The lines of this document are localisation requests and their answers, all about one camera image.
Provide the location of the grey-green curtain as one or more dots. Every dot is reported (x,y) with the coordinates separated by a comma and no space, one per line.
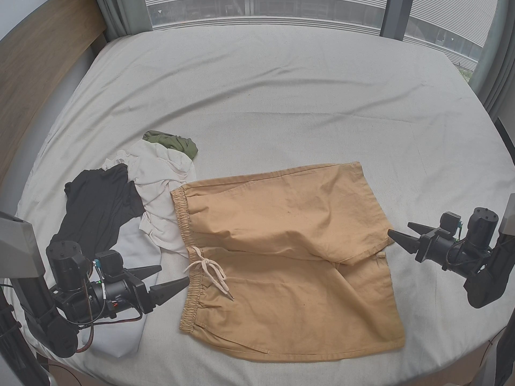
(116,2)
(499,54)

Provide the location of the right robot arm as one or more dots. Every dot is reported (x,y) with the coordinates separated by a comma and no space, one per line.
(483,276)

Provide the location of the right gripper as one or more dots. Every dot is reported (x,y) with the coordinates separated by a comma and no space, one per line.
(436,251)

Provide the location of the pale grey garment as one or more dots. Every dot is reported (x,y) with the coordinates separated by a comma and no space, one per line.
(116,340)

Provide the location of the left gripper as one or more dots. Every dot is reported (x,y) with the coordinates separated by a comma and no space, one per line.
(120,296)

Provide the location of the bed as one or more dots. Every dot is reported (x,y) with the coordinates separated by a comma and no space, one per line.
(281,95)

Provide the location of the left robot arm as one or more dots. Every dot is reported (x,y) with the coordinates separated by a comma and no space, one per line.
(66,263)

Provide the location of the green garment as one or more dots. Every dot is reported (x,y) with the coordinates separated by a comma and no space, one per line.
(177,143)

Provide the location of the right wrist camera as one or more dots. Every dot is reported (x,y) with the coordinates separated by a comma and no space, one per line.
(450,223)

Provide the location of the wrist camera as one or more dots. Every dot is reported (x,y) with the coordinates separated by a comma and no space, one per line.
(450,223)
(110,263)

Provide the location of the cream garment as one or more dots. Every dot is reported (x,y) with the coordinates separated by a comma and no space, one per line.
(157,183)

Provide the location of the black garment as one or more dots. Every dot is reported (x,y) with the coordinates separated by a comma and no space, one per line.
(100,203)

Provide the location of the tan shorts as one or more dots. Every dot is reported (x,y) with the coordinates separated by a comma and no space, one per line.
(281,235)

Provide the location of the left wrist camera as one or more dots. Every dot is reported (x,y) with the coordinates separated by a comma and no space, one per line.
(110,263)

